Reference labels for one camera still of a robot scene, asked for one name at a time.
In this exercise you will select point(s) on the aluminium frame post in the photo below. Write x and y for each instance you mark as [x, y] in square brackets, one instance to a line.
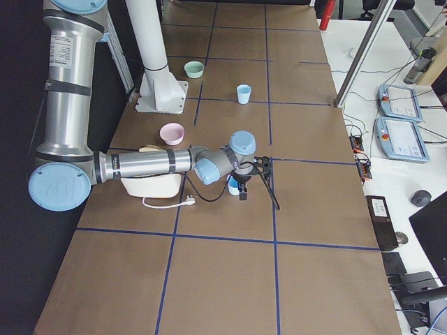
[383, 11]

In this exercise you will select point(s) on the teach pendant tablet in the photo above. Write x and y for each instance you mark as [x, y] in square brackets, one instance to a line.
[400, 139]
[399, 102]

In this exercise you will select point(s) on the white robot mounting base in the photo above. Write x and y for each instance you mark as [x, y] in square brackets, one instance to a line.
[160, 92]

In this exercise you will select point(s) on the green bowl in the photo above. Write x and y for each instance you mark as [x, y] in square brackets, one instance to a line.
[194, 69]

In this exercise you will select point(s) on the black computer mouse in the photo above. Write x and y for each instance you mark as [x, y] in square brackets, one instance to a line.
[421, 198]

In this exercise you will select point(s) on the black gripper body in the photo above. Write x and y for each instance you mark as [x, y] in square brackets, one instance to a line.
[241, 181]

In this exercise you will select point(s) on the paper cup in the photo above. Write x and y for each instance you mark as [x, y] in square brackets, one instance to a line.
[351, 52]

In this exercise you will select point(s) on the cream toaster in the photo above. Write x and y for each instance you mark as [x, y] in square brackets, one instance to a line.
[164, 186]

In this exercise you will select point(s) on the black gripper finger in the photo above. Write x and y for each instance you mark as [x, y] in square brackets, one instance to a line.
[243, 192]

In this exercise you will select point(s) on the pink bowl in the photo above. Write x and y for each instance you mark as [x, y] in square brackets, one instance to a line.
[172, 133]

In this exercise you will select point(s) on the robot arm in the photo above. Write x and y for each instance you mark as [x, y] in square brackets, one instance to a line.
[66, 168]

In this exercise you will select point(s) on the black power supply box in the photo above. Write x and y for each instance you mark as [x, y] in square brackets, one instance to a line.
[381, 221]

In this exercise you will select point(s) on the toast slice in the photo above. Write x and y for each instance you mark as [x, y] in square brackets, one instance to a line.
[150, 148]

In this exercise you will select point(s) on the light blue cup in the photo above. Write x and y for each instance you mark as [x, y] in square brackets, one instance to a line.
[233, 186]
[243, 93]

